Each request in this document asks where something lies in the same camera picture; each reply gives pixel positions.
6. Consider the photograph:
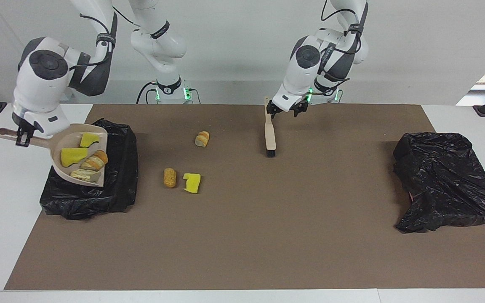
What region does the brown table mat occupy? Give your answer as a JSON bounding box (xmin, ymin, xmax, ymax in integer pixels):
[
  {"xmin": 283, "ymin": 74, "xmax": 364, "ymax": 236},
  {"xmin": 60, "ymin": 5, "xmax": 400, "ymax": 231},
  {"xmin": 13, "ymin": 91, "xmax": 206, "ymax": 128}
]
[{"xmin": 5, "ymin": 104, "xmax": 485, "ymax": 291}]

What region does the notched yellow sponge piece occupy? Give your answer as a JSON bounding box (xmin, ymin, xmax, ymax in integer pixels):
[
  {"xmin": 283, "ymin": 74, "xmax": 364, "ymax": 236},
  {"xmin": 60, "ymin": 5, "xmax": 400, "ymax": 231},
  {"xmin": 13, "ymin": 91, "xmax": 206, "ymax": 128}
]
[{"xmin": 183, "ymin": 173, "xmax": 201, "ymax": 194}]

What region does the black trash bag bin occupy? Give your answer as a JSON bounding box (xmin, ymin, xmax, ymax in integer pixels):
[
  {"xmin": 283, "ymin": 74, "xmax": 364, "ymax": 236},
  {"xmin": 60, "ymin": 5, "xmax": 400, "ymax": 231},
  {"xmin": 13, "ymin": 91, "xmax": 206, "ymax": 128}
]
[
  {"xmin": 393, "ymin": 132, "xmax": 485, "ymax": 234},
  {"xmin": 40, "ymin": 118, "xmax": 139, "ymax": 221}
]

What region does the striped orange croissant piece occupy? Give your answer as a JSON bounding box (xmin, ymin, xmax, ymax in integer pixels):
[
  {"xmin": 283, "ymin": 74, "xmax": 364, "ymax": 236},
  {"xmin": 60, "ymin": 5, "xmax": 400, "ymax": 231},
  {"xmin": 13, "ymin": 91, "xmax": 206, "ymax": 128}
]
[{"xmin": 80, "ymin": 150, "xmax": 109, "ymax": 171}]

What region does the beige hand brush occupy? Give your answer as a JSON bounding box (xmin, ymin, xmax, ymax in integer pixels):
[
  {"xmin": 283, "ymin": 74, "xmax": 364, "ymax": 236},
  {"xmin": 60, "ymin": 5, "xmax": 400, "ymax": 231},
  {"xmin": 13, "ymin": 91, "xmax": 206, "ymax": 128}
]
[{"xmin": 264, "ymin": 97, "xmax": 277, "ymax": 157}]

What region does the pale bread piece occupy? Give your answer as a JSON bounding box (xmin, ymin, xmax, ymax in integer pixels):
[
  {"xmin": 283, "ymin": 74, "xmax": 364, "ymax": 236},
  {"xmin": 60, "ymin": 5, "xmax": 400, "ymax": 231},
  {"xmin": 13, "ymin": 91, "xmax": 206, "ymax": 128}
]
[{"xmin": 70, "ymin": 168, "xmax": 102, "ymax": 183}]

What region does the black right base cable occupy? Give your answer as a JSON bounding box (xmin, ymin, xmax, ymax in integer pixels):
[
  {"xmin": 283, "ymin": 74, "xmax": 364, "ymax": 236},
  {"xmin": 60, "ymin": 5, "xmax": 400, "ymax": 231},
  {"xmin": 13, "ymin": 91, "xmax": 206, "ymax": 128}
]
[{"xmin": 136, "ymin": 81, "xmax": 159, "ymax": 104}]

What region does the beige plastic dustpan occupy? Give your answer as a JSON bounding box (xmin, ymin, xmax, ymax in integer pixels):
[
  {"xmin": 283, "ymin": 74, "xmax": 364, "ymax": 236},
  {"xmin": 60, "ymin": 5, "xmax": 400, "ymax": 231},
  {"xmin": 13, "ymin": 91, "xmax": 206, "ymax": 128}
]
[{"xmin": 0, "ymin": 123, "xmax": 109, "ymax": 188}]

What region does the brown bread roll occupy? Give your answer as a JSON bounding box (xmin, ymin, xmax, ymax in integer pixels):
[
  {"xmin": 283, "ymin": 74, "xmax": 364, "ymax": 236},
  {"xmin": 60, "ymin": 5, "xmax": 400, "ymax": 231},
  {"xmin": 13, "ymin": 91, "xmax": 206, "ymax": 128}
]
[{"xmin": 163, "ymin": 168, "xmax": 177, "ymax": 189}]

